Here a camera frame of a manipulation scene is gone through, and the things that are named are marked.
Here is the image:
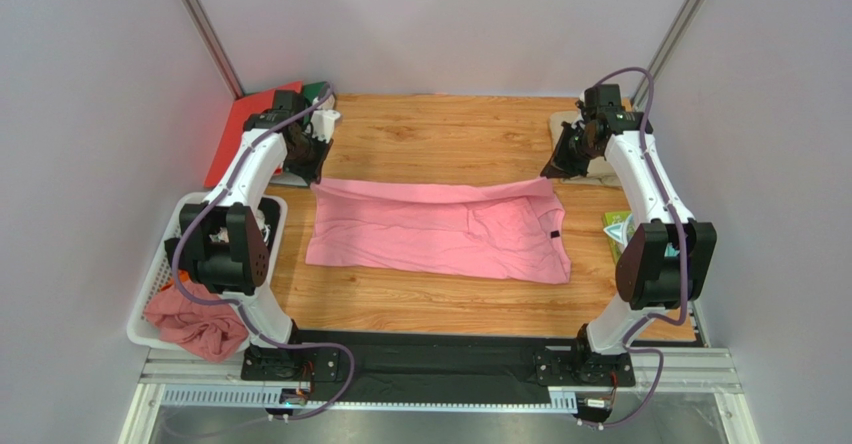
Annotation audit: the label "orange garment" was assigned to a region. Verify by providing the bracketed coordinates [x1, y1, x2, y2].
[158, 280, 174, 292]

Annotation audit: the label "white laundry basket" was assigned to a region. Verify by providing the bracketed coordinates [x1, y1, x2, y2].
[126, 192, 289, 356]

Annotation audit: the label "green binder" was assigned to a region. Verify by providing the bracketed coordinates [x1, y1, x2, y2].
[272, 81, 334, 188]

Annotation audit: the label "red binder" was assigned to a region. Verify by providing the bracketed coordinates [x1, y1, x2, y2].
[202, 81, 304, 188]

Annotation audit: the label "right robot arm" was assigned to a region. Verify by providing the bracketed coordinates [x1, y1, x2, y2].
[541, 84, 717, 385]

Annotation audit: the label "floral garment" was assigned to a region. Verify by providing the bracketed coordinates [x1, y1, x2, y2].
[209, 212, 271, 244]

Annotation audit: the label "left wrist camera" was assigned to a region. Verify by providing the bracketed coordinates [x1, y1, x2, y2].
[311, 109, 342, 143]

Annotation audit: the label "aluminium mounting rail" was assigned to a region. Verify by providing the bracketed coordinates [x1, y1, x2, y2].
[119, 341, 759, 443]

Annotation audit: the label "pink t-shirt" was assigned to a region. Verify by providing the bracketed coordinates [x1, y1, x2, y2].
[305, 178, 571, 285]

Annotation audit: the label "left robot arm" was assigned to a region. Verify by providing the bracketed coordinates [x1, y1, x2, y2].
[143, 83, 339, 381]

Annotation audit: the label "teal headphones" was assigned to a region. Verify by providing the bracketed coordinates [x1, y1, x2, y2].
[664, 243, 680, 259]

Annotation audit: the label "black base mat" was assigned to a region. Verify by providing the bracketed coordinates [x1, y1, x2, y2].
[176, 326, 637, 406]

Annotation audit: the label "folded beige t-shirt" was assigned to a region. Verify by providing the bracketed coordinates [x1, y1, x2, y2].
[548, 108, 624, 188]

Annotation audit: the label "green book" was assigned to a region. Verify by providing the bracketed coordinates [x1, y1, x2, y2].
[602, 211, 635, 263]

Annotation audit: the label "dusty pink garment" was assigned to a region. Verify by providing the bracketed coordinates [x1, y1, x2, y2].
[143, 283, 249, 363]

